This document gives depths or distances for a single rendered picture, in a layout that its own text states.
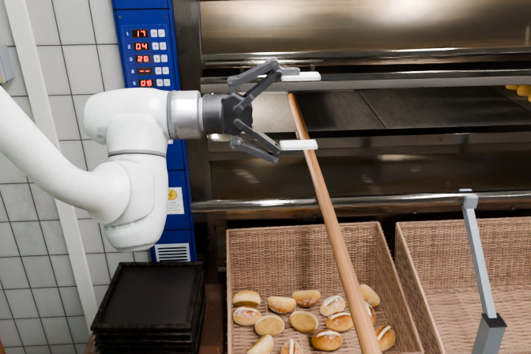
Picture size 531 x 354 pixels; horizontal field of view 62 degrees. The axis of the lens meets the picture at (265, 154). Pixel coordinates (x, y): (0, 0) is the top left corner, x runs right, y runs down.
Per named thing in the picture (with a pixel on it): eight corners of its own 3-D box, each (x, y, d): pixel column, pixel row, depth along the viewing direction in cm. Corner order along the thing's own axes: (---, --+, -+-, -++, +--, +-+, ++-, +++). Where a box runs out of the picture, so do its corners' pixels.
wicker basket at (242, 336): (227, 287, 170) (224, 227, 157) (373, 278, 173) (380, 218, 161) (227, 408, 126) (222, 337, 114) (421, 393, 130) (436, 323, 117)
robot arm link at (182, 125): (177, 128, 88) (207, 127, 89) (171, 148, 80) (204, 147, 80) (172, 84, 84) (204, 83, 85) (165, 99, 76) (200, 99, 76)
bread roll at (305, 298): (321, 288, 157) (322, 305, 155) (318, 291, 163) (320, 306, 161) (292, 290, 156) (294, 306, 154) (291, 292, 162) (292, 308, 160)
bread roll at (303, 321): (316, 336, 145) (318, 333, 150) (319, 314, 146) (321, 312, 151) (286, 329, 147) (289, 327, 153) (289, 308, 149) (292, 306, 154)
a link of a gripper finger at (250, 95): (237, 108, 84) (232, 103, 84) (282, 69, 81) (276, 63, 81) (237, 116, 81) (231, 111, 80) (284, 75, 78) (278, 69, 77)
